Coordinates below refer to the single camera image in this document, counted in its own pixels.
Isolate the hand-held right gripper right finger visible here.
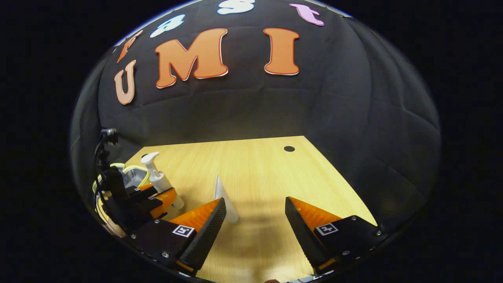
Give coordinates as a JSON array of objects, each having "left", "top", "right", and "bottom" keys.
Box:
[{"left": 285, "top": 197, "right": 397, "bottom": 277}]

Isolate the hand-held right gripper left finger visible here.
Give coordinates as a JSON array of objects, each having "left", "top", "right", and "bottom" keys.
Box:
[{"left": 123, "top": 198, "right": 228, "bottom": 279}]

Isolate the white pump bottle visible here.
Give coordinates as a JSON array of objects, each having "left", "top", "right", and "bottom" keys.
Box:
[{"left": 141, "top": 152, "right": 185, "bottom": 210}]

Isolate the white squeeze tube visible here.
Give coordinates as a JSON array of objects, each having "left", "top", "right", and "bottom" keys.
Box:
[{"left": 213, "top": 175, "right": 239, "bottom": 224}]

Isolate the black backdrop cloth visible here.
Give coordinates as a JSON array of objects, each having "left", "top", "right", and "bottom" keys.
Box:
[{"left": 70, "top": 0, "right": 441, "bottom": 236}]

